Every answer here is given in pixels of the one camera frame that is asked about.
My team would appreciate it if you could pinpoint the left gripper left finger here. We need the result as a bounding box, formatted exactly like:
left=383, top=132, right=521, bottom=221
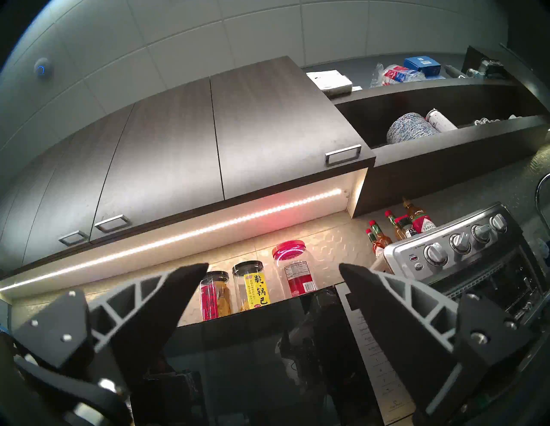
left=12, top=263, right=210, bottom=398

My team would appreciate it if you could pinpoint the stainless steel toaster oven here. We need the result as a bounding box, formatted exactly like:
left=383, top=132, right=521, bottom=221
left=382, top=203, right=550, bottom=340

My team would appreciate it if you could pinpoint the medium orange Tabasco bottle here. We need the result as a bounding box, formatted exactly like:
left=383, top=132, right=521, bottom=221
left=369, top=220, right=392, bottom=250

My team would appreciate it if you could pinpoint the green label Tabasco bottle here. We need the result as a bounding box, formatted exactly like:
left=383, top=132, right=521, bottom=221
left=385, top=210, right=406, bottom=241

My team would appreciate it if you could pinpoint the clear plastic bag red print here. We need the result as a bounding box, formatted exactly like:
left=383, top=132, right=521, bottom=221
left=370, top=64, right=426, bottom=88

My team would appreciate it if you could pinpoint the silver cabinet door handle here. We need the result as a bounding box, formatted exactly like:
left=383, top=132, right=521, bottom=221
left=58, top=231, right=90, bottom=246
left=94, top=214, right=131, bottom=234
left=324, top=145, right=362, bottom=167

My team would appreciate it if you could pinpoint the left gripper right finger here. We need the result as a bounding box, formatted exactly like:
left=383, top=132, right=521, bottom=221
left=339, top=263, right=533, bottom=423

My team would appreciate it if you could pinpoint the white cylindrical can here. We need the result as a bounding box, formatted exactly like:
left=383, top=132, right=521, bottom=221
left=425, top=109, right=458, bottom=133

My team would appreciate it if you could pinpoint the chrome gooseneck faucet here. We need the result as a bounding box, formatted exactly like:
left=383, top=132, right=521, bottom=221
left=535, top=173, right=550, bottom=224

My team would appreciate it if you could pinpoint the large Tabasco sauce bottle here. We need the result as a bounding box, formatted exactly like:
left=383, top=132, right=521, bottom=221
left=403, top=198, right=437, bottom=234

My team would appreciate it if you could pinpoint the dark wood upper cabinet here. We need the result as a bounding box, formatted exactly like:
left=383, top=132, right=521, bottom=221
left=0, top=56, right=376, bottom=280

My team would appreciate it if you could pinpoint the white flat box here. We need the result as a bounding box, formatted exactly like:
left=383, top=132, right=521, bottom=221
left=306, top=70, right=353, bottom=97

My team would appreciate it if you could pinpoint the black microwave oven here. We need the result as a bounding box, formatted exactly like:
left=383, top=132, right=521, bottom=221
left=129, top=281, right=417, bottom=426

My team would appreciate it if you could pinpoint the LED light strip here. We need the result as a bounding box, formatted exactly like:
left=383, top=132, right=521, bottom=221
left=0, top=189, right=344, bottom=292

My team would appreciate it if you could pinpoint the snack jar yellow label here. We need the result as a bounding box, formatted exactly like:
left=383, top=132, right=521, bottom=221
left=232, top=261, right=271, bottom=313

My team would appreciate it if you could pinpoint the small black metal device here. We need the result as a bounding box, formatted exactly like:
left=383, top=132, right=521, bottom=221
left=466, top=58, right=506, bottom=79

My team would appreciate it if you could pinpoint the dark wood wall shelf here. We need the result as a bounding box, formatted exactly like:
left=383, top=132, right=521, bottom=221
left=331, top=45, right=550, bottom=217

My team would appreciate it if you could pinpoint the snack jar red label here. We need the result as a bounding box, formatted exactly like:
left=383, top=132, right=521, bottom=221
left=199, top=271, right=232, bottom=322

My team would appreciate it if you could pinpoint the blue cardboard box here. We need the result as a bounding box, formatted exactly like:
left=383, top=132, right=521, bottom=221
left=404, top=56, right=442, bottom=78

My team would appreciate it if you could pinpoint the small red Tabasco bottle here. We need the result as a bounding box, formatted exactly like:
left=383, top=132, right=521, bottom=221
left=366, top=228, right=384, bottom=258

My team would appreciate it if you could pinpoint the large jar red lid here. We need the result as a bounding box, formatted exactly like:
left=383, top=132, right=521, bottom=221
left=272, top=240, right=317, bottom=298

